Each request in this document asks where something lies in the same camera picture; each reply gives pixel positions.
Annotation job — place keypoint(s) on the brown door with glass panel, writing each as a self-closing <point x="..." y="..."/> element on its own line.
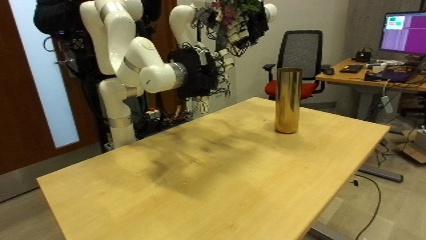
<point x="20" y="106"/>

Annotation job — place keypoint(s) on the white hanging power adapter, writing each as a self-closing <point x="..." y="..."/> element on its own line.
<point x="387" y="104"/>

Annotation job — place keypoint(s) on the black desk phone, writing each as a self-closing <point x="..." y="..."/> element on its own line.
<point x="363" y="56"/>

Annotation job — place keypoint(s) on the artificial flower bouquet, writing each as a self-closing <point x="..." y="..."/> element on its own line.
<point x="228" y="15"/>

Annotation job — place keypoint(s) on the wooden office desk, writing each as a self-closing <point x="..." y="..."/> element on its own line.
<point x="347" y="78"/>

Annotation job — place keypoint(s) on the black keyboard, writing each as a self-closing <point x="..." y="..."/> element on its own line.
<point x="352" y="69"/>

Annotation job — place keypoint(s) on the gold cylindrical vase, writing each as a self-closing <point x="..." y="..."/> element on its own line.
<point x="288" y="103"/>

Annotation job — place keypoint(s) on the black computer mouse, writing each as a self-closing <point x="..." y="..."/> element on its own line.
<point x="328" y="70"/>

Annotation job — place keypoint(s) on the computer monitor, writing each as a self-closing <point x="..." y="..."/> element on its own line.
<point x="407" y="33"/>

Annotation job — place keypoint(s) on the grey table foot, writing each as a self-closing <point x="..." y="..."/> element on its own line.
<point x="381" y="173"/>

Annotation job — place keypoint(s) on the black mesh office chair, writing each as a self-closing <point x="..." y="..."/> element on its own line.
<point x="301" y="50"/>

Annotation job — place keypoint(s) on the white box with red button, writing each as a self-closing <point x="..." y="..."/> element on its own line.
<point x="154" y="113"/>

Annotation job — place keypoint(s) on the cardboard box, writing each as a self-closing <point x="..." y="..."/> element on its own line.
<point x="415" y="148"/>

